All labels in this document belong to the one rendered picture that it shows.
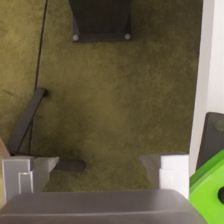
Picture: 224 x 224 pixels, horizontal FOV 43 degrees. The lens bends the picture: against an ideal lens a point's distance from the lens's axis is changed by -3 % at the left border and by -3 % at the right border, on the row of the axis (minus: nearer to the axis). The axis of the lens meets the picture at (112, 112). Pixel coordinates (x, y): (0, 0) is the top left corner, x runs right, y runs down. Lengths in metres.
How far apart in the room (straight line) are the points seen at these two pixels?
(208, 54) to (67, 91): 0.94
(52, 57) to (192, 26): 0.60
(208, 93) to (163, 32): 0.97
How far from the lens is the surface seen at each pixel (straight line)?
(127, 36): 1.20
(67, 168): 1.16
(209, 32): 0.31
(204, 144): 0.29
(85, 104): 1.19
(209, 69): 0.30
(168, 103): 1.22
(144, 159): 0.16
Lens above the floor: 1.19
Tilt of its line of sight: 88 degrees down
